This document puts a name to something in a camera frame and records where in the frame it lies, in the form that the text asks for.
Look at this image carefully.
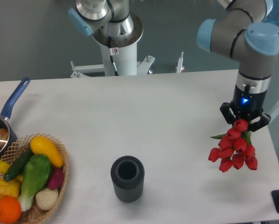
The orange fruit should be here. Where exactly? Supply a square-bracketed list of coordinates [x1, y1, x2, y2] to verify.
[0, 196, 21, 224]

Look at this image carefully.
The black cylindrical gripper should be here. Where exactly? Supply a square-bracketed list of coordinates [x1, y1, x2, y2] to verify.
[220, 86, 271, 132]

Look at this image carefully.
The white garlic bulb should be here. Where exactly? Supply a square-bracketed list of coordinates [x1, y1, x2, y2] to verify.
[36, 188, 58, 210]

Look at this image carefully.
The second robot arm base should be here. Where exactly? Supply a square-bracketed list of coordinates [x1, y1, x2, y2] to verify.
[68, 0, 143, 48]

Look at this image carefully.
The yellow banana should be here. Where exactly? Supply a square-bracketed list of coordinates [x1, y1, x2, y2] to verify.
[0, 159, 23, 182]

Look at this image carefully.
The yellow bell pepper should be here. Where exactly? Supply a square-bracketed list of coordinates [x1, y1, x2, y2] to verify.
[0, 178, 21, 200]

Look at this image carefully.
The red tulip bouquet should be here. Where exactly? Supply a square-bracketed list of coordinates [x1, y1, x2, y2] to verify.
[208, 119, 258, 173]

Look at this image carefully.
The blue handled saucepan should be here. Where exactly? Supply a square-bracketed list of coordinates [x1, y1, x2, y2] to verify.
[0, 77, 30, 157]

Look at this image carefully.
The green bok choy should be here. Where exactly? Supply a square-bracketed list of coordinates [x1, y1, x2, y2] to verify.
[18, 154, 51, 212]

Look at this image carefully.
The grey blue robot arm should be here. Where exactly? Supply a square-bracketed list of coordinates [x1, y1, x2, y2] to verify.
[197, 0, 279, 132]

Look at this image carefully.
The black cable on pedestal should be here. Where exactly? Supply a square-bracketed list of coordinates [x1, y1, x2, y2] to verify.
[107, 36, 120, 76]

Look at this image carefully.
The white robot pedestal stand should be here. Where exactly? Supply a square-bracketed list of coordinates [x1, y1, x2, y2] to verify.
[70, 44, 186, 78]

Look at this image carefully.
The purple radish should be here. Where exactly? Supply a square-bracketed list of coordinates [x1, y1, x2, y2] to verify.
[47, 168, 64, 189]

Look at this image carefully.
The yellow squash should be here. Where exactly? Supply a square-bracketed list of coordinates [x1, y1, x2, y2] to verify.
[30, 136, 64, 168]

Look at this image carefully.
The dark grey ribbed vase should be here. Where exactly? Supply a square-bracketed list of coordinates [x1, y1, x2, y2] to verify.
[110, 155, 145, 203]

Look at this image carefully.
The green cucumber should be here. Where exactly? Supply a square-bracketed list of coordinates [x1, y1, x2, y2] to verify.
[3, 147, 34, 181]

